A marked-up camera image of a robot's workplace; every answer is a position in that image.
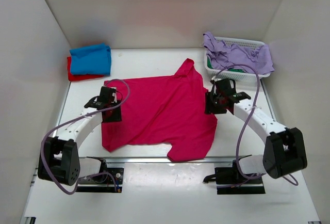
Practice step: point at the folded blue t shirt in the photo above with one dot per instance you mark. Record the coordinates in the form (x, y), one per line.
(91, 60)

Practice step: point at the white plastic laundry basket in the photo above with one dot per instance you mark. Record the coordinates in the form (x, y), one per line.
(224, 73)

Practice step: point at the aluminium rail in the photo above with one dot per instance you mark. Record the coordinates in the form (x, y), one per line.
(144, 160)

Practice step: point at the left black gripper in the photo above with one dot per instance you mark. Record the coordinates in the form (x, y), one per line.
(117, 116)

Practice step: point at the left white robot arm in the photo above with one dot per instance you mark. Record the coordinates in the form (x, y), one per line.
(61, 151)

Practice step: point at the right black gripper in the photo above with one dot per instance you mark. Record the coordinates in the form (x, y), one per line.
(209, 109)

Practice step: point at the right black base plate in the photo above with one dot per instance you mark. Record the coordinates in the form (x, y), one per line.
(229, 181)

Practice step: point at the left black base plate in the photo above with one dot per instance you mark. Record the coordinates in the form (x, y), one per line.
(104, 183)

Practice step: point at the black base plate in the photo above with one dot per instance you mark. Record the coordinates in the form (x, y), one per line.
(229, 181)
(104, 183)

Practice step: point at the folded red t shirt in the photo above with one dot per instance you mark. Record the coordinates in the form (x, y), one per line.
(76, 78)

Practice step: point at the green t shirt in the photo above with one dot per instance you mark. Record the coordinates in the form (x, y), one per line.
(232, 70)

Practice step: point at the lavender t shirt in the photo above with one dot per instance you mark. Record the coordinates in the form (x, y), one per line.
(235, 57)

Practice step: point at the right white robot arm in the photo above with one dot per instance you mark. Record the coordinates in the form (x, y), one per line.
(284, 148)

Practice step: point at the magenta t shirt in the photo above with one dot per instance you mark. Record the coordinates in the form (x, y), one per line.
(164, 109)

